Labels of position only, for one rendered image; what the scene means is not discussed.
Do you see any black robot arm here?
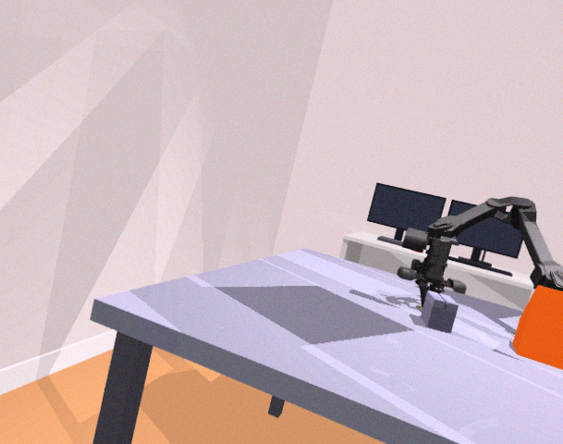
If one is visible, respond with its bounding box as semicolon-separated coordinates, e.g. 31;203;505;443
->
402;197;563;291

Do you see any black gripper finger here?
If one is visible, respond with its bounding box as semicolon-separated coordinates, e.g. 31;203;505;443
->
415;280;430;307
429;284;445;294

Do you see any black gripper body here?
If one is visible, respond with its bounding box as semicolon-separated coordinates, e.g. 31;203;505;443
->
397;254;466;294

